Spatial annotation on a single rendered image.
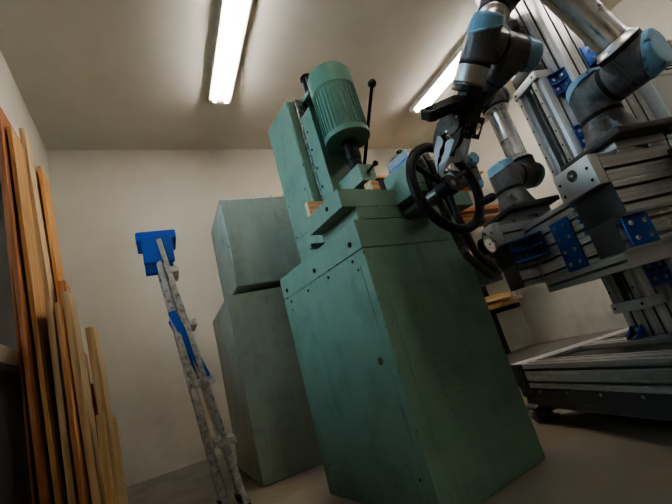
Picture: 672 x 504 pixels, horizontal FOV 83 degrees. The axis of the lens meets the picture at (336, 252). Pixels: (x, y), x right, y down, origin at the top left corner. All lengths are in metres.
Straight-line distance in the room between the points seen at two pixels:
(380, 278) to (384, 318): 0.11
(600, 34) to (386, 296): 0.92
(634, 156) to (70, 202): 3.65
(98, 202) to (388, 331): 3.12
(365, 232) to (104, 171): 3.11
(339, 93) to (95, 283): 2.60
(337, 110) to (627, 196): 0.94
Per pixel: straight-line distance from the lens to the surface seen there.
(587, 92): 1.45
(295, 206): 1.64
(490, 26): 1.04
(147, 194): 3.82
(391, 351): 1.05
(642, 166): 1.36
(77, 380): 2.03
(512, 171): 1.79
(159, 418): 3.36
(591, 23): 1.40
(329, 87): 1.56
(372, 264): 1.08
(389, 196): 1.24
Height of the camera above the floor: 0.43
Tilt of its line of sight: 15 degrees up
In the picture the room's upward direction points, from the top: 16 degrees counter-clockwise
